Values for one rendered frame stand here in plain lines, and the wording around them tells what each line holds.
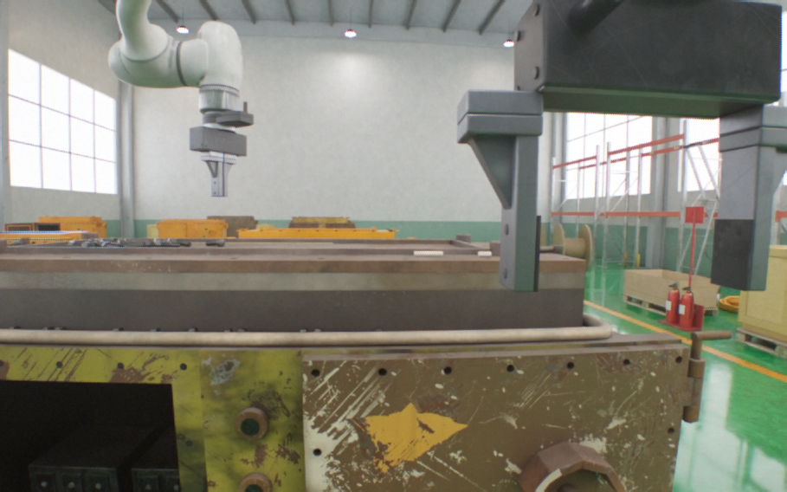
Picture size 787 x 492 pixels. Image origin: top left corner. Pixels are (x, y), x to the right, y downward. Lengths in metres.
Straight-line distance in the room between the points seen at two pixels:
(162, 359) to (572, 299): 0.71
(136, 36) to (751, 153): 0.99
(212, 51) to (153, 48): 0.12
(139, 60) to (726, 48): 0.98
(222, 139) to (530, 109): 0.85
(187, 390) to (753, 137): 0.72
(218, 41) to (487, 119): 0.87
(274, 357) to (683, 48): 0.60
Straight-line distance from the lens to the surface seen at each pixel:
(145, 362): 0.73
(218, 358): 0.68
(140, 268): 0.78
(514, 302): 0.74
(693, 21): 0.26
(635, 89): 0.23
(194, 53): 1.03
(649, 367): 0.79
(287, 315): 0.71
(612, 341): 0.77
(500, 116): 0.21
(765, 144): 0.28
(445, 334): 0.65
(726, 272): 0.29
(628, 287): 7.61
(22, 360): 0.84
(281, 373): 0.66
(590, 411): 0.76
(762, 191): 0.28
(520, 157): 0.21
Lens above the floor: 1.44
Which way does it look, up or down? 5 degrees down
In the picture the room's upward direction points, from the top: 1 degrees clockwise
